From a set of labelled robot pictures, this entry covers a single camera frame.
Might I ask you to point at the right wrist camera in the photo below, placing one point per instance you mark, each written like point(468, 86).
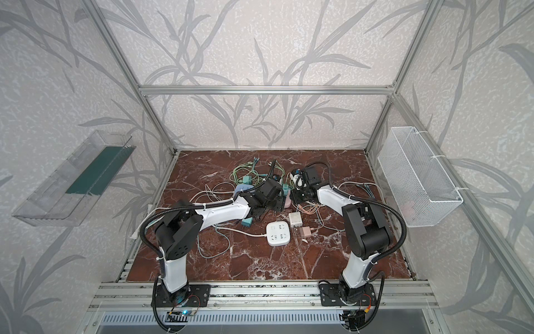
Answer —
point(297, 181)

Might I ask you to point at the white power strip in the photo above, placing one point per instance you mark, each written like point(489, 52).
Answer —
point(278, 233)

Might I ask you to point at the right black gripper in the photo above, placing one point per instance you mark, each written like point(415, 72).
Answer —
point(301, 192)

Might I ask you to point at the blue power strip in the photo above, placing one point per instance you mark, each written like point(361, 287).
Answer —
point(240, 188)

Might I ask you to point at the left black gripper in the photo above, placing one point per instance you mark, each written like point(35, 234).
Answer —
point(273, 190)

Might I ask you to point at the pink charger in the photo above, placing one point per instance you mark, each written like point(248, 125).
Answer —
point(305, 232)

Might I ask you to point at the white wire mesh basket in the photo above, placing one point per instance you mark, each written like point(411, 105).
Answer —
point(422, 189)

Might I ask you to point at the clear plastic wall tray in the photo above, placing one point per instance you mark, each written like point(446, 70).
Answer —
point(67, 196)

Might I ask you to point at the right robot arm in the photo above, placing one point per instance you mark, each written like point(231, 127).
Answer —
point(395, 226)

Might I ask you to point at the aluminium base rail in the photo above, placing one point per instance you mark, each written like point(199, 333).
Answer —
point(263, 295)

